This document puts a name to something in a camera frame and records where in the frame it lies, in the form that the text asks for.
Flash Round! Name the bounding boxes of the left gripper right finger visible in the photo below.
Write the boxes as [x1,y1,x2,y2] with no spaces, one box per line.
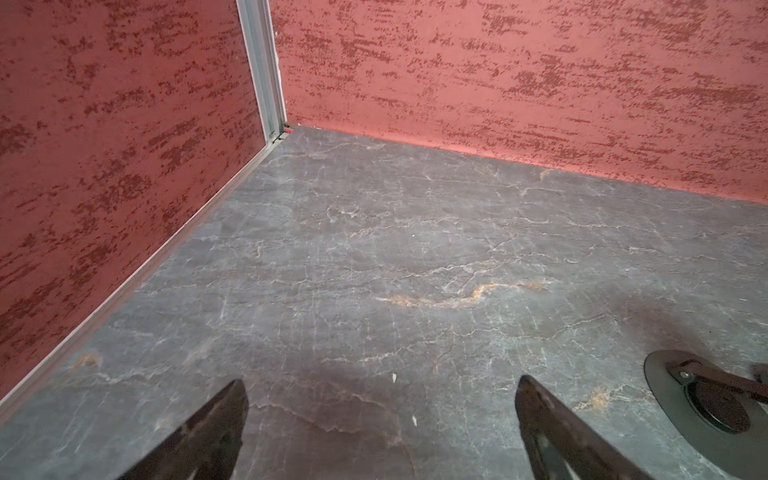
[515,375,650,479]

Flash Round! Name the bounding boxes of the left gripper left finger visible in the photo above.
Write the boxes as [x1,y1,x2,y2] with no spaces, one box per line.
[121,379,249,480]

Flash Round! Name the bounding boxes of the dark round stand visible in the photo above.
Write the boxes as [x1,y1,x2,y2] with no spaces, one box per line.
[644,350,767,479]

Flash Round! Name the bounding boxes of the left wall base trim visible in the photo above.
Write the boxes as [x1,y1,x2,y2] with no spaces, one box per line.
[1,131,290,422]

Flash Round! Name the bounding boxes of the left aluminium corner post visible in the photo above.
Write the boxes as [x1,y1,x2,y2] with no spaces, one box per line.
[236,0,288,145]

